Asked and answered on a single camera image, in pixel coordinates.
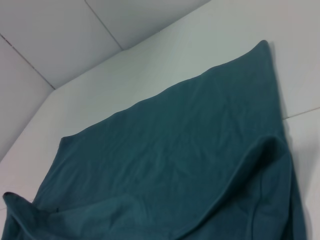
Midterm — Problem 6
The teal blue shirt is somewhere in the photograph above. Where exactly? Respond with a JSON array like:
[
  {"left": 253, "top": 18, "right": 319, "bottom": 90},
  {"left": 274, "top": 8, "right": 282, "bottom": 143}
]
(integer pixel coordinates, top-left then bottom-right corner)
[{"left": 1, "top": 39, "right": 305, "bottom": 240}]

